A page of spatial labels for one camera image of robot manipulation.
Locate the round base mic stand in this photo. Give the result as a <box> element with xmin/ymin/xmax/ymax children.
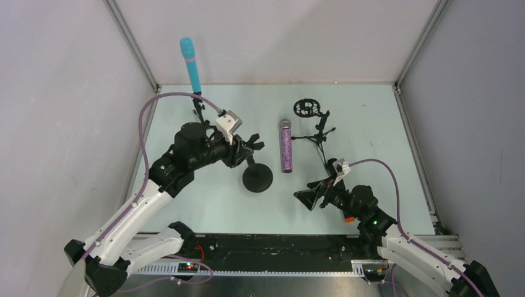
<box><xmin>242</xmin><ymin>155</ymin><xmax>273</xmax><ymax>193</ymax></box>

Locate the black microphone orange end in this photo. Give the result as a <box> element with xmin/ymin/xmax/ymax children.
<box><xmin>342</xmin><ymin>209</ymin><xmax>356</xmax><ymax>223</ymax></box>

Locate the purple glitter microphone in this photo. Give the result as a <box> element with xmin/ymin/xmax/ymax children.
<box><xmin>279</xmin><ymin>119</ymin><xmax>293</xmax><ymax>173</ymax></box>

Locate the black tripod mic stand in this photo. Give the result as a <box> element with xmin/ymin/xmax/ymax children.
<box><xmin>193</xmin><ymin>98</ymin><xmax>210</xmax><ymax>128</ymax></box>

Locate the shock mount tripod stand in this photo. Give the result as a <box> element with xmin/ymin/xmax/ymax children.
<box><xmin>292</xmin><ymin>98</ymin><xmax>336</xmax><ymax>169</ymax></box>

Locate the blue toy microphone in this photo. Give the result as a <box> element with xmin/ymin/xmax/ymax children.
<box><xmin>180</xmin><ymin>37</ymin><xmax>202</xmax><ymax>95</ymax></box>

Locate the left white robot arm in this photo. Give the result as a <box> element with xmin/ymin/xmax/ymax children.
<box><xmin>64</xmin><ymin>122</ymin><xmax>264</xmax><ymax>296</ymax></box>

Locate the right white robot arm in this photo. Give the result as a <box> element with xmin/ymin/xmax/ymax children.
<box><xmin>293</xmin><ymin>177</ymin><xmax>499</xmax><ymax>296</ymax></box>

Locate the right circuit board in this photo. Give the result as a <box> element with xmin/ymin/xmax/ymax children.
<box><xmin>363</xmin><ymin>269</ymin><xmax>386</xmax><ymax>283</ymax></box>

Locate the circuit board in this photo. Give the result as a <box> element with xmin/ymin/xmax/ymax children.
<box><xmin>176</xmin><ymin>262</ymin><xmax>200</xmax><ymax>273</ymax></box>
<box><xmin>363</xmin><ymin>269</ymin><xmax>386</xmax><ymax>283</ymax></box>

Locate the left circuit board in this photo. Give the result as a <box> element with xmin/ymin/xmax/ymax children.
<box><xmin>176</xmin><ymin>262</ymin><xmax>200</xmax><ymax>273</ymax></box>

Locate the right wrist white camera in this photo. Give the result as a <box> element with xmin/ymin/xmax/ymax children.
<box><xmin>332</xmin><ymin>158</ymin><xmax>351</xmax><ymax>186</ymax></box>

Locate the wrist white camera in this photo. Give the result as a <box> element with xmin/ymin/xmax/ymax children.
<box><xmin>332</xmin><ymin>158</ymin><xmax>351</xmax><ymax>186</ymax></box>
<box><xmin>215</xmin><ymin>110</ymin><xmax>243</xmax><ymax>145</ymax></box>

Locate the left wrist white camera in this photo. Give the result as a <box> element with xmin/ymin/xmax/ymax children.
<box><xmin>215</xmin><ymin>110</ymin><xmax>243</xmax><ymax>145</ymax></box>

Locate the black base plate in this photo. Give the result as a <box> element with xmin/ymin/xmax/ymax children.
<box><xmin>178</xmin><ymin>233</ymin><xmax>381</xmax><ymax>273</ymax></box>

